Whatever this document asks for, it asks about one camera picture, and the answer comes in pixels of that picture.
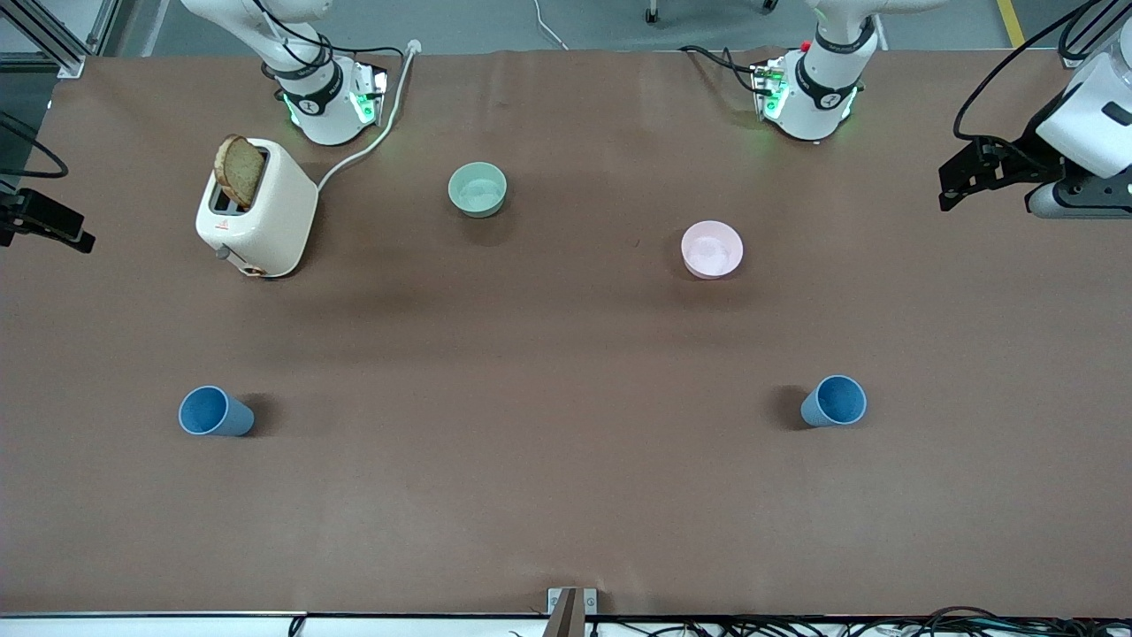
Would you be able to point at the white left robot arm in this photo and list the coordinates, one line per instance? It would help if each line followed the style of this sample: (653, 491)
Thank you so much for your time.
(821, 99)

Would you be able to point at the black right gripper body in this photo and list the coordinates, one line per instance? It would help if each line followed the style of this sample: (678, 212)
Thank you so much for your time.
(19, 212)

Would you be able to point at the mint green bowl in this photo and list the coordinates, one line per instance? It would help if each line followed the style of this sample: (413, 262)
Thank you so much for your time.
(478, 190)

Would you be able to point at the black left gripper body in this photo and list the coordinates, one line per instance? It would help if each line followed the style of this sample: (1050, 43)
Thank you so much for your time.
(1020, 160)

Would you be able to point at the cream white toaster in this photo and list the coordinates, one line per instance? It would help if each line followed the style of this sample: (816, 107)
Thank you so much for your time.
(265, 221)

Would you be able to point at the blue ribbed plastic cup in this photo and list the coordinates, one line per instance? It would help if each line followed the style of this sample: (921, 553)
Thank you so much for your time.
(212, 412)
(836, 402)

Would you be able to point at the black caster wheel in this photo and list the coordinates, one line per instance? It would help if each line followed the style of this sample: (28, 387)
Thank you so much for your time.
(653, 12)

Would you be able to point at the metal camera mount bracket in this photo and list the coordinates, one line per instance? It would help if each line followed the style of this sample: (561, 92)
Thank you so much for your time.
(570, 610)

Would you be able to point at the brown table cover sheet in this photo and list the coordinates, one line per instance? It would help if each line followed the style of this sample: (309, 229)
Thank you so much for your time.
(566, 354)

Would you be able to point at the aluminium frame profile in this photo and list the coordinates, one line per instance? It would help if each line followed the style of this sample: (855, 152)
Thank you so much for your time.
(62, 49)

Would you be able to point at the pale pink bowl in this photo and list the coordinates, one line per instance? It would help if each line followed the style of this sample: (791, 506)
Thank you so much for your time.
(712, 250)

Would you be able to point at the brown bread slice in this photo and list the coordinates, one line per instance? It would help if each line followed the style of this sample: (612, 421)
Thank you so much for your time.
(240, 172)

